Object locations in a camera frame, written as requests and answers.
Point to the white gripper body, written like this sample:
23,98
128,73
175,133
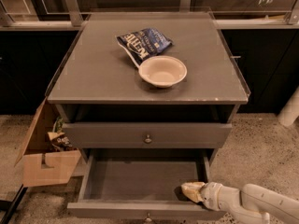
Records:
210,194

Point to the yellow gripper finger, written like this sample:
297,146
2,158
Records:
192,191

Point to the grey drawer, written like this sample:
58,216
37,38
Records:
142,184
147,135

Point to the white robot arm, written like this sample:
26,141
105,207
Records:
250,205

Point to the grey drawer cabinet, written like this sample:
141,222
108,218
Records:
99,82

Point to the grey top drawer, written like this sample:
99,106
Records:
147,135

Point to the white paper bowl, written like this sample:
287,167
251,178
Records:
162,71

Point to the snack packets in box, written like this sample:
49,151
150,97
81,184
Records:
58,140

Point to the cardboard box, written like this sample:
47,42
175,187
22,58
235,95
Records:
42,164

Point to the blue chip bag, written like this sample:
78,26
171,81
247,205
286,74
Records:
144,44

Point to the black floor bar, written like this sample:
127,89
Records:
9,207

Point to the white cylinder post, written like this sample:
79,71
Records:
290,112

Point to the metal window rail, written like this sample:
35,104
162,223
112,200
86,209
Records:
229,14

